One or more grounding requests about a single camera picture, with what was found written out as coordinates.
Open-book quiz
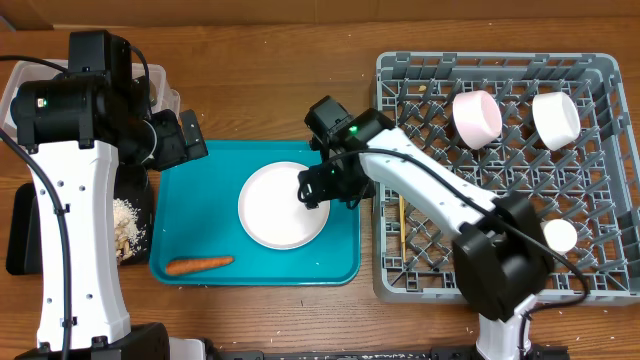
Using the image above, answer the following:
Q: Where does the white cup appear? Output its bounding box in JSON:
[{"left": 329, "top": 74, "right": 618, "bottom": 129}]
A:
[{"left": 541, "top": 219, "right": 578, "bottom": 255}]

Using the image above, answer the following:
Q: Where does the clear plastic bin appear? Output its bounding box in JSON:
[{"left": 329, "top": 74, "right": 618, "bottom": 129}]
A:
[{"left": 1, "top": 61, "right": 181, "bottom": 141}]

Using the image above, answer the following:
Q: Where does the white round plate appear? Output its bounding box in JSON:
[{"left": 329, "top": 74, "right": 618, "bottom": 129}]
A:
[{"left": 238, "top": 161, "right": 330, "bottom": 250}]

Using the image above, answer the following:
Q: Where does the grey dish rack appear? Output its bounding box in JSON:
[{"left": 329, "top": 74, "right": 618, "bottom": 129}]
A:
[{"left": 373, "top": 51, "right": 639, "bottom": 306}]

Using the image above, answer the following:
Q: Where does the black plastic bin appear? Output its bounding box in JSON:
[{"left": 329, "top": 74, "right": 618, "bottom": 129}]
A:
[{"left": 6, "top": 165, "right": 155, "bottom": 275}]

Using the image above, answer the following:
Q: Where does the white bowl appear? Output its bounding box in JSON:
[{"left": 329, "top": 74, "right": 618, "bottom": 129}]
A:
[{"left": 532, "top": 92, "right": 581, "bottom": 151}]

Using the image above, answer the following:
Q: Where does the pink-white bowl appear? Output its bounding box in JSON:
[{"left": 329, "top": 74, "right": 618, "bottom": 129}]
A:
[{"left": 452, "top": 90, "right": 502, "bottom": 150}]

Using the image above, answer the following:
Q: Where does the orange carrot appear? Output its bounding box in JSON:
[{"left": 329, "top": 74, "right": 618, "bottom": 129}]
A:
[{"left": 165, "top": 256, "right": 234, "bottom": 276}]

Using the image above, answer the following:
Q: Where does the teal serving tray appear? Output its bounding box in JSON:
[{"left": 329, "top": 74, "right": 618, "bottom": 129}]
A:
[{"left": 149, "top": 140, "right": 361, "bottom": 286}]

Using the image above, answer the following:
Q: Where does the peanut shells pile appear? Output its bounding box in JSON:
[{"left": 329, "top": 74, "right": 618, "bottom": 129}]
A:
[{"left": 115, "top": 226, "right": 136, "bottom": 263}]

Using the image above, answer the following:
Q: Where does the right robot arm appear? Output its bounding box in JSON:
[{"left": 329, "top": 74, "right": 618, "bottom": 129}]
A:
[{"left": 297, "top": 96, "right": 590, "bottom": 359}]

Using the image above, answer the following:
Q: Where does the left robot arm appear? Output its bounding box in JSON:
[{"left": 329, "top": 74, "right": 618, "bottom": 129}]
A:
[{"left": 4, "top": 30, "right": 216, "bottom": 359}]

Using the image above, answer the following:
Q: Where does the rice pile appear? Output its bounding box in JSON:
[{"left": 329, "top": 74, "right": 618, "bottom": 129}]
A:
[{"left": 113, "top": 199, "right": 146, "bottom": 245}]

